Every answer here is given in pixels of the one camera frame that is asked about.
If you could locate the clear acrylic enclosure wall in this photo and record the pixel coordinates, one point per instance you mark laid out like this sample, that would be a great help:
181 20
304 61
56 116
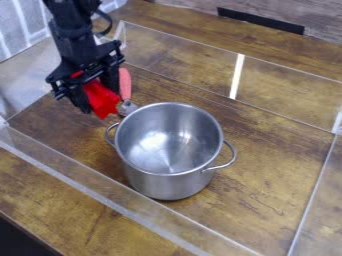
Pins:
274 201

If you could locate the spatula with pink handle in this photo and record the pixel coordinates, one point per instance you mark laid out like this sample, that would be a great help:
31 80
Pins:
127 106

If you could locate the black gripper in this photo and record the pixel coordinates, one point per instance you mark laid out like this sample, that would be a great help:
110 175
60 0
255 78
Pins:
84 61

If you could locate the red rectangular block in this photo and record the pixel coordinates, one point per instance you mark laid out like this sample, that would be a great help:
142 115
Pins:
103 99

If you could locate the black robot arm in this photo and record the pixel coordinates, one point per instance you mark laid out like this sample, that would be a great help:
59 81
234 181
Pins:
75 15

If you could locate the silver steel pot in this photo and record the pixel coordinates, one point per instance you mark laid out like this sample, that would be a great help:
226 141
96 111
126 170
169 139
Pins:
169 142

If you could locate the black strip on table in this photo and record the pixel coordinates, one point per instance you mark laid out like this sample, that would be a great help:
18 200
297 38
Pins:
262 21

